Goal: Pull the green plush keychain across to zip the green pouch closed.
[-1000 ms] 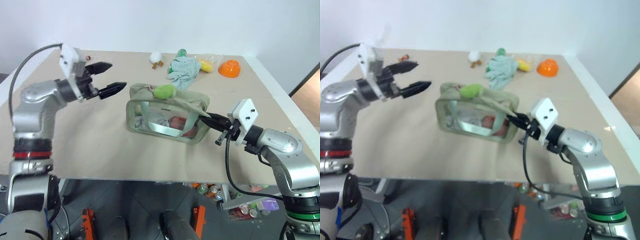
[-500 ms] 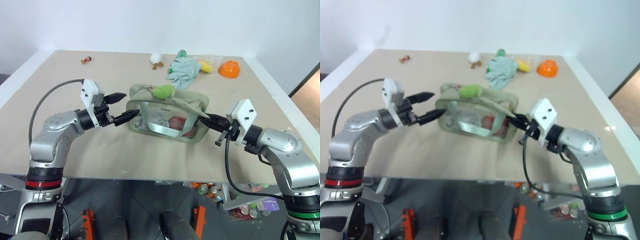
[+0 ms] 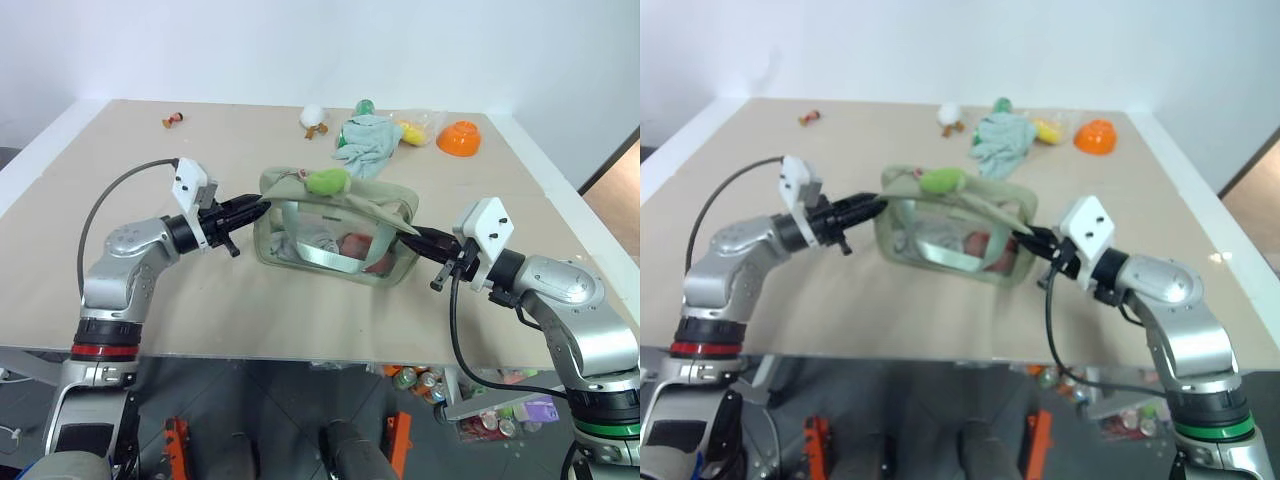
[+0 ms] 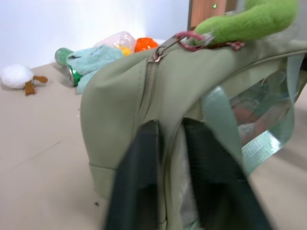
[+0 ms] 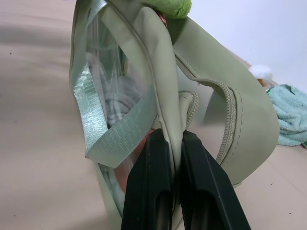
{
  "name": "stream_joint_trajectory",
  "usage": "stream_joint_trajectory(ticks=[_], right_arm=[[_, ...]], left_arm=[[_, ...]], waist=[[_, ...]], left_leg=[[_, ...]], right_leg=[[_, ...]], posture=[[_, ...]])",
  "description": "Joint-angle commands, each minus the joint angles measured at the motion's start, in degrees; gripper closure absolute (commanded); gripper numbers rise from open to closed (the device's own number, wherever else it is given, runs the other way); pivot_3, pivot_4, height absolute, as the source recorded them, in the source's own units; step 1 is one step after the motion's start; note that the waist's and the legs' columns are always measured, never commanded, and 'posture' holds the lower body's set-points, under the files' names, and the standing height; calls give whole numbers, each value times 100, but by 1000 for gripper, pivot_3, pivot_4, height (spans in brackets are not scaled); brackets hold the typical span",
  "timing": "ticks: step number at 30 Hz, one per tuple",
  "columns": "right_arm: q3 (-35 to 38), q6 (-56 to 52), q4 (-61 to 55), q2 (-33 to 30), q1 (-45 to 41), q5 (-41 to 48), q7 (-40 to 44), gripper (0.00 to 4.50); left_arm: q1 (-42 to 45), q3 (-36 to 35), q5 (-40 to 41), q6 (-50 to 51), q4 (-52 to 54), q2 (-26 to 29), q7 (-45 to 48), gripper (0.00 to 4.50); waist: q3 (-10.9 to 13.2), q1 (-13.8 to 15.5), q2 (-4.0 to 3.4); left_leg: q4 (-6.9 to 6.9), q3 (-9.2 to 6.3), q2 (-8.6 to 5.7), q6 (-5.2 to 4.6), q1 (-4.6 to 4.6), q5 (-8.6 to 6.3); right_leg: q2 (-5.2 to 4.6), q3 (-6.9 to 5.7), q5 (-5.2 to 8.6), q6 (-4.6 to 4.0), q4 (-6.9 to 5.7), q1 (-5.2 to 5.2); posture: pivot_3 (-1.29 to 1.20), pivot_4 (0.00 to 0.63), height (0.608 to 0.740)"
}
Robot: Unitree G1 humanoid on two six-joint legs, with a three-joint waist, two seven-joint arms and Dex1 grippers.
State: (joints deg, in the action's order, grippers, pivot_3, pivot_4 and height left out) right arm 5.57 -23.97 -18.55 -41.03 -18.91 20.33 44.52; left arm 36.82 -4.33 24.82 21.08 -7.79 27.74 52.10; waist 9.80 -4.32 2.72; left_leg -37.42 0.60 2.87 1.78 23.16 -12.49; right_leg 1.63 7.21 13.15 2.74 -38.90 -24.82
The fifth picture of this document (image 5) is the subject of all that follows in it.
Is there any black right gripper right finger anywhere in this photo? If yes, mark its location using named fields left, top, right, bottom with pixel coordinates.
left=180, top=130, right=245, bottom=230

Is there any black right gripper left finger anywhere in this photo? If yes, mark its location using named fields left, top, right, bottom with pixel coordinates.
left=120, top=128, right=180, bottom=230

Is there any green zip pouch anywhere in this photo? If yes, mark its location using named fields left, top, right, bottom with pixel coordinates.
left=69, top=0, right=280, bottom=207

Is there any white fluffy plush toy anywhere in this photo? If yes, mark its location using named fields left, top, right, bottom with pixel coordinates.
left=248, top=63, right=273, bottom=85

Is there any mint green terry towel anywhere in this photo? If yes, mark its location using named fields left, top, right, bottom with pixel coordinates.
left=268, top=84, right=307, bottom=147

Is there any green plush keychain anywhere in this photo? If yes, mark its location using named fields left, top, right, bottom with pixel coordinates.
left=145, top=0, right=192, bottom=19

